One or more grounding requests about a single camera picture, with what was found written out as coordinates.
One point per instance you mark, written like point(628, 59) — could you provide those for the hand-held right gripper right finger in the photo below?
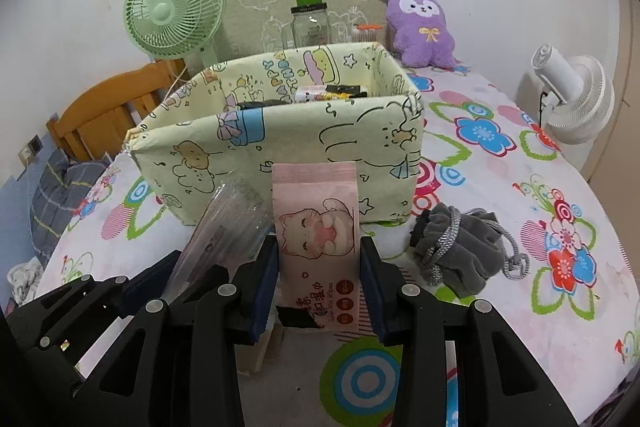
point(372, 292)

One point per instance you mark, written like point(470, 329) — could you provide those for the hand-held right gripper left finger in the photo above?
point(265, 292)

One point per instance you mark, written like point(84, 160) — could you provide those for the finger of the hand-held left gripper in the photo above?
point(212, 274)
point(150, 277)

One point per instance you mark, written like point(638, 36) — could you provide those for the clear cotton swab packet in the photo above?
point(225, 222)

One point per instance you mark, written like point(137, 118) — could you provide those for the pink wet wipes packet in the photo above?
point(315, 207)

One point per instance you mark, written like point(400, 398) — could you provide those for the printed fabric storage box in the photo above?
point(300, 147)

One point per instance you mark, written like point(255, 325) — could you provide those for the white crumpled cloth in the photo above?
point(22, 279)

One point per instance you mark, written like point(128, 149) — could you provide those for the grey plaid blanket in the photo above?
point(55, 202)

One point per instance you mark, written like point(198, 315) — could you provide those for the small jar with orange lid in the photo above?
point(365, 33)

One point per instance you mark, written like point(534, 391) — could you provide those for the purple plush bunny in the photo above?
point(422, 32)

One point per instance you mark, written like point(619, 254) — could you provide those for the glass jar with green lid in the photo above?
point(310, 27)

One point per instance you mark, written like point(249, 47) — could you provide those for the green desk fan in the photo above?
point(170, 7)

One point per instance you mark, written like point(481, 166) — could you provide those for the white standing fan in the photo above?
point(575, 97)

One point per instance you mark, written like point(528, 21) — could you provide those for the beige door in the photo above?
point(629, 57)

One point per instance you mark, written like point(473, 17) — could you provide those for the wall socket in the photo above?
point(30, 152)

